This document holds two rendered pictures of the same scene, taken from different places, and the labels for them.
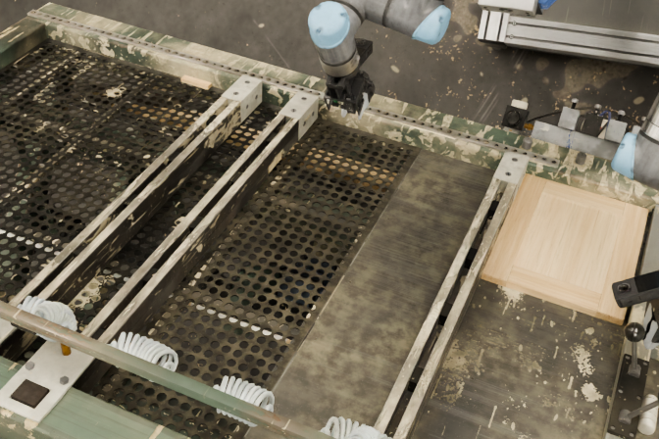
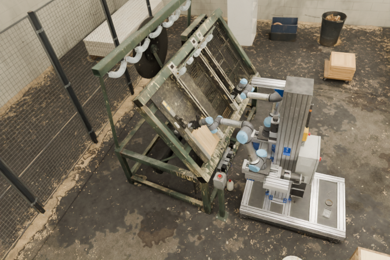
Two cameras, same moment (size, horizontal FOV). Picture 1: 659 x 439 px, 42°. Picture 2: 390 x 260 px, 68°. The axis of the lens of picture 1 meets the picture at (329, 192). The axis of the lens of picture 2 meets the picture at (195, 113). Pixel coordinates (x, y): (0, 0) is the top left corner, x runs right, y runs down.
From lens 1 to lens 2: 2.42 m
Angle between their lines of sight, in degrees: 29
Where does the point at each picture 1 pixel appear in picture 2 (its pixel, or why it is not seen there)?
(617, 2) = (259, 186)
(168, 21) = (261, 111)
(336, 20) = (244, 81)
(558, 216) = (210, 138)
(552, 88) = (241, 180)
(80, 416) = (190, 46)
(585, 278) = (199, 133)
